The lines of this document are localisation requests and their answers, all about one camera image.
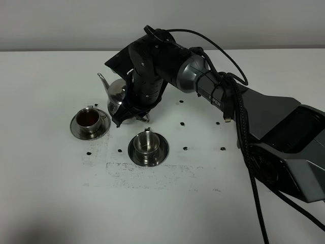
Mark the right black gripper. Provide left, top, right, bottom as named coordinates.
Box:
left=105, top=37, right=164, bottom=128

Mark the stainless steel teapot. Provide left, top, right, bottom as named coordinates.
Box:
left=97, top=73, right=151, bottom=126

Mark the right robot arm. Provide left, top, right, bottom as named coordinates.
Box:
left=106, top=26, right=324, bottom=203

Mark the left steel saucer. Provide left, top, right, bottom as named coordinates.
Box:
left=70, top=108, right=111, bottom=140

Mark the steel saucer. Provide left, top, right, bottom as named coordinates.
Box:
left=70, top=108, right=111, bottom=140
left=127, top=133, right=169, bottom=167

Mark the left steel teacup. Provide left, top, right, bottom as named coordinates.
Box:
left=76, top=107, right=101, bottom=133

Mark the steel teacup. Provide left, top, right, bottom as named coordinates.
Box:
left=133, top=128, right=160, bottom=156
left=76, top=107, right=101, bottom=133

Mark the middle steel teacup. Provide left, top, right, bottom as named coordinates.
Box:
left=133, top=128, right=160, bottom=156

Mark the middle steel saucer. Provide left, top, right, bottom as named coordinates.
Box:
left=127, top=133, right=169, bottom=167

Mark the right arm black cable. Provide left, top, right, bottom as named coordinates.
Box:
left=144, top=25, right=325, bottom=244

